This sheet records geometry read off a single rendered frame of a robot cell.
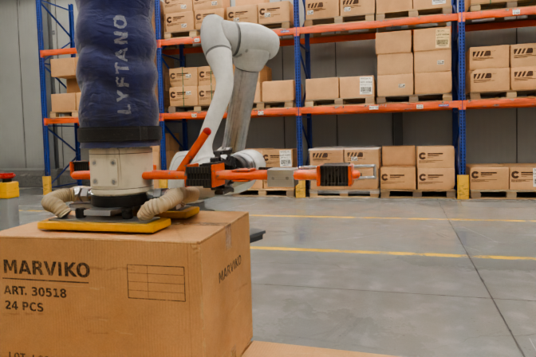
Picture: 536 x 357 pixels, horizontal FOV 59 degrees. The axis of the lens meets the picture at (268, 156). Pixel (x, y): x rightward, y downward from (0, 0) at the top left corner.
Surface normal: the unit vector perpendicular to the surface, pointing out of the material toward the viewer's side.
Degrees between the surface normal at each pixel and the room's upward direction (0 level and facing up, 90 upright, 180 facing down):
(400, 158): 92
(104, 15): 78
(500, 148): 90
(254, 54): 120
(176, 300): 90
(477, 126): 90
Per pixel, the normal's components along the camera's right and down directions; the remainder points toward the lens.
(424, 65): -0.29, 0.10
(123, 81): 0.37, 0.29
